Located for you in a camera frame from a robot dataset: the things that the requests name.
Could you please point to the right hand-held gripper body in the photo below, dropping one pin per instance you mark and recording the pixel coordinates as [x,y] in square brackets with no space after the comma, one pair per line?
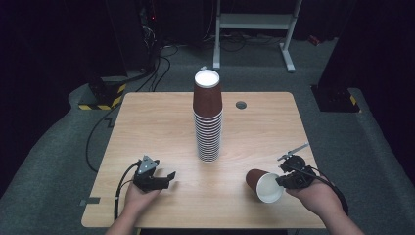
[297,171]

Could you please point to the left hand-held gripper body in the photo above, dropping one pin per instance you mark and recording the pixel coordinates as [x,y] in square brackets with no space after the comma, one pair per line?
[146,174]

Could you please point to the brown paper cup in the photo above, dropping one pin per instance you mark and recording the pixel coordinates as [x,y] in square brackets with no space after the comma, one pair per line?
[264,184]

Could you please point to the stack of brown paper cups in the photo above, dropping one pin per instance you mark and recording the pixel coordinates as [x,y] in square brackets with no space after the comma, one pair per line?
[207,117]

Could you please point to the person's left hand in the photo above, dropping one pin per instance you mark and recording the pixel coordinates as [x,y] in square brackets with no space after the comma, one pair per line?
[140,199]

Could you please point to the person's right hand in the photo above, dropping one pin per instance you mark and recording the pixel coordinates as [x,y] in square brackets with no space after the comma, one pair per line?
[314,197]

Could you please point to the black stand base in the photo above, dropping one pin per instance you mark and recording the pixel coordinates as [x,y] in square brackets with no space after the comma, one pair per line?
[336,99]

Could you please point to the grey round table grommet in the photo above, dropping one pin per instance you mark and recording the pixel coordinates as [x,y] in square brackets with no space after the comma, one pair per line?
[241,105]

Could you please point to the yellow-black striped stand base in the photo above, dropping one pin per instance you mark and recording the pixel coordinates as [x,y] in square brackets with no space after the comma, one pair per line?
[102,98]

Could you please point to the small red object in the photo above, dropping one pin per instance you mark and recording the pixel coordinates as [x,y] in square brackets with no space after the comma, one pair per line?
[314,39]

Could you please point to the dark equipment rack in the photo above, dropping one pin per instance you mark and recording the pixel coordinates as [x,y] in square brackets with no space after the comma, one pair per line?
[137,32]

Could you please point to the white metal stand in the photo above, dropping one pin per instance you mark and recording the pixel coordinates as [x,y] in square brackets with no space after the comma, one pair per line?
[254,21]

